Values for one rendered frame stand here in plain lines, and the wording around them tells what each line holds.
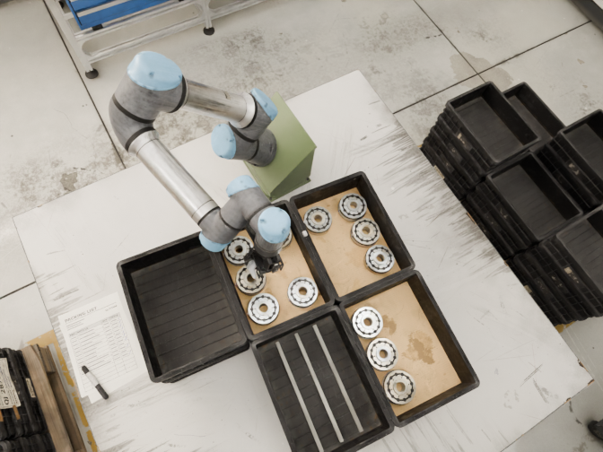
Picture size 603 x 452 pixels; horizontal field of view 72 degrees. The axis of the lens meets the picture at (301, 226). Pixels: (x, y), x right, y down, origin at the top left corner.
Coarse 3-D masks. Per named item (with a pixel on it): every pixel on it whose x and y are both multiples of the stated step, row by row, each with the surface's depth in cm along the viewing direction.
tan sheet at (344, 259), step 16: (352, 192) 159; (304, 208) 155; (336, 208) 156; (336, 224) 153; (352, 224) 154; (320, 240) 151; (336, 240) 151; (352, 240) 151; (384, 240) 152; (320, 256) 148; (336, 256) 149; (352, 256) 149; (336, 272) 147; (352, 272) 147; (368, 272) 148; (336, 288) 145; (352, 288) 145
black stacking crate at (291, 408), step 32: (320, 320) 140; (288, 352) 136; (320, 352) 137; (352, 352) 132; (288, 384) 132; (320, 384) 133; (352, 384) 134; (288, 416) 129; (320, 416) 130; (352, 416) 130; (384, 416) 122
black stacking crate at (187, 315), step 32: (160, 256) 140; (192, 256) 145; (128, 288) 132; (160, 288) 141; (192, 288) 142; (160, 320) 137; (192, 320) 138; (224, 320) 138; (160, 352) 133; (192, 352) 134
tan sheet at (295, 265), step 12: (240, 252) 147; (288, 252) 148; (300, 252) 148; (228, 264) 145; (288, 264) 147; (300, 264) 147; (276, 276) 145; (288, 276) 145; (300, 276) 145; (312, 276) 146; (264, 288) 143; (276, 288) 143; (240, 300) 141; (288, 312) 140; (300, 312) 141; (252, 324) 138; (276, 324) 139
